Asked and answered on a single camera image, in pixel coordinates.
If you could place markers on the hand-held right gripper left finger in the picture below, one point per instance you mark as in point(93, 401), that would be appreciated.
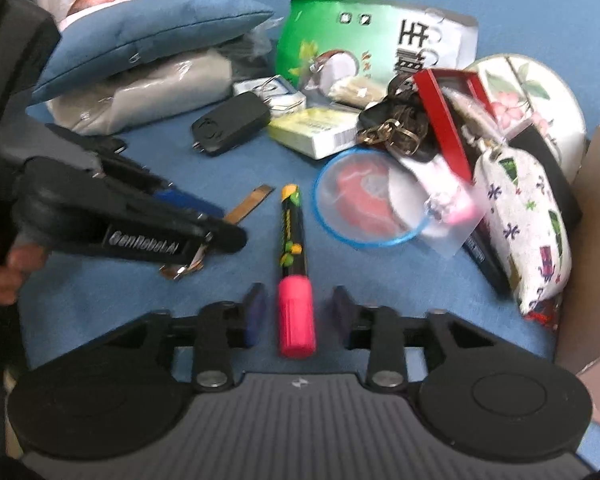
point(252, 315)

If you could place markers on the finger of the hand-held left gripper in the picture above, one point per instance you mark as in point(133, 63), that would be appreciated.
point(190, 204)
point(225, 237)

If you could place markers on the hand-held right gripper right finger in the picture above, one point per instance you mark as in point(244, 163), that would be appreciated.
point(342, 315)

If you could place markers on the pink highlighter marker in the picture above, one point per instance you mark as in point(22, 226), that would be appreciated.
point(296, 270)

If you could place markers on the brown cardboard box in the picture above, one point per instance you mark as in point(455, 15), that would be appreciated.
point(595, 260)

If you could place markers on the person's left hand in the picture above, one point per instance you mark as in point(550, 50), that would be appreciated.
point(15, 265)

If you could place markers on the black car key remote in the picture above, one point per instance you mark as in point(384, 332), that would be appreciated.
point(230, 122)

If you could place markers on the blue rimmed round clear lid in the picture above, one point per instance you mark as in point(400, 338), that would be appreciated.
point(355, 200)

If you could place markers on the grey packaged cloth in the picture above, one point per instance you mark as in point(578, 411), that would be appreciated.
point(145, 90)

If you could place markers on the blue white card box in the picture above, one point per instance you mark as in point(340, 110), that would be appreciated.
point(270, 92)

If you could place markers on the yellow white small box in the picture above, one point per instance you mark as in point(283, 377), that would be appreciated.
point(315, 130)

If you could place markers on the clear bag with pink item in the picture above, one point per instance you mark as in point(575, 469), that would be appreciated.
point(445, 205)

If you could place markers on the blue pillow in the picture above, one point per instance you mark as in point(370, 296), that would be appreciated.
point(145, 30)

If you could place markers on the red tassel ornament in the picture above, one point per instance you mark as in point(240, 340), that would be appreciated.
point(542, 315)

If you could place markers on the bunch of keys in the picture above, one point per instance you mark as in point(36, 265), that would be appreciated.
point(395, 120)

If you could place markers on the floral fabric pouch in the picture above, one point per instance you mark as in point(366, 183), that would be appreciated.
point(525, 220)

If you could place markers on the red box lid with window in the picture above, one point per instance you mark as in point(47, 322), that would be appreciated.
point(440, 120)

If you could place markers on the green coconut snack bag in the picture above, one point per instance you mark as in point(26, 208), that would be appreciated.
point(370, 35)

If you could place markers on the black box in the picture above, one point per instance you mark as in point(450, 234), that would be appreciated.
point(555, 180)

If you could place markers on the round floral tin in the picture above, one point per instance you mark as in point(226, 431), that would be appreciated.
point(530, 90)

